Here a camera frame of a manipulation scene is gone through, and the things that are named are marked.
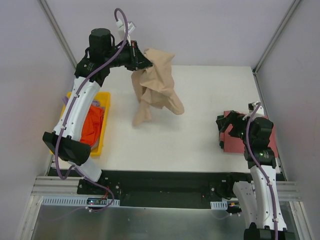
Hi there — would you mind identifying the left aluminium frame post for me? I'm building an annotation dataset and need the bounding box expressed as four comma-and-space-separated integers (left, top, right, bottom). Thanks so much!
37, 0, 78, 70

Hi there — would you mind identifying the left white cable duct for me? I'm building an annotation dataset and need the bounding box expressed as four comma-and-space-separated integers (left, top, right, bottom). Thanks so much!
42, 196, 120, 208

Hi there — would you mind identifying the lilac t shirt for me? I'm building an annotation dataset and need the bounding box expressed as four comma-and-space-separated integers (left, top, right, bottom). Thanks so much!
62, 96, 103, 152

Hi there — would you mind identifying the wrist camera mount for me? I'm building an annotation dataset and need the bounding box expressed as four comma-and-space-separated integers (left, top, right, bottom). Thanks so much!
115, 19, 136, 42
248, 101, 265, 118

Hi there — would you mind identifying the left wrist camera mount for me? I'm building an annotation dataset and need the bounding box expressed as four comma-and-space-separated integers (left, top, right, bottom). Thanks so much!
115, 19, 136, 42

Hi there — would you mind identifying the aluminium frame post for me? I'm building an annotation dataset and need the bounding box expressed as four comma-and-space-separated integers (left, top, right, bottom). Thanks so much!
252, 0, 303, 76
37, 0, 78, 70

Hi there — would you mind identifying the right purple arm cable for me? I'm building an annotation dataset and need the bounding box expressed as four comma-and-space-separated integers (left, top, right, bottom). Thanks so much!
212, 101, 281, 240

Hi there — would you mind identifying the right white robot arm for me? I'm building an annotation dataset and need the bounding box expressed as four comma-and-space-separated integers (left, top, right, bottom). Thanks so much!
216, 111, 296, 240

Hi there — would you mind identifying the front aluminium rail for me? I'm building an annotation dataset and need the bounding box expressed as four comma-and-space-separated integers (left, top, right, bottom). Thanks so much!
31, 176, 303, 202

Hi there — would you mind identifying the beige t shirt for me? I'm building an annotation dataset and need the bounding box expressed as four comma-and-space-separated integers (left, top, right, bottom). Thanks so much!
131, 48, 185, 127

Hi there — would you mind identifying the orange t shirt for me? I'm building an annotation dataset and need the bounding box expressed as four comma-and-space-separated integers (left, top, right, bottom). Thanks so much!
79, 104, 105, 146

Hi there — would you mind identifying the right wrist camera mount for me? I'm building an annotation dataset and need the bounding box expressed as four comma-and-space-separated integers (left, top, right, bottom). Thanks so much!
248, 101, 265, 118

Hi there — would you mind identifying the right white cable duct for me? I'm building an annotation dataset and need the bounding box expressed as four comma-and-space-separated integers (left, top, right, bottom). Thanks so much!
210, 201, 228, 211

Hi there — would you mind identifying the right aluminium frame post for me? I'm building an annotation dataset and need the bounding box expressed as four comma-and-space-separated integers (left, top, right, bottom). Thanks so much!
252, 0, 303, 76

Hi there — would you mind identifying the folded red t shirt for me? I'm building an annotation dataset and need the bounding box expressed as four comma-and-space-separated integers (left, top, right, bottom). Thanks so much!
219, 110, 279, 158

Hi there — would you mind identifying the white cable duct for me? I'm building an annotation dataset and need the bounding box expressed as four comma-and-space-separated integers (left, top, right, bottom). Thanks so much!
210, 201, 228, 211
42, 196, 120, 208

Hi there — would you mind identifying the yellow plastic bin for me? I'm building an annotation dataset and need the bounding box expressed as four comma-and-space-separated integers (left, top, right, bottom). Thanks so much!
49, 91, 112, 157

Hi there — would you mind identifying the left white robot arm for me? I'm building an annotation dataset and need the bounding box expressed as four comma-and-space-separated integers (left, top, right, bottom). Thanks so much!
42, 28, 153, 195

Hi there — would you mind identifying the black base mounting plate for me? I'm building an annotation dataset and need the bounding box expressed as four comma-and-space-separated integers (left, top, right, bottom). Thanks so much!
47, 159, 253, 209

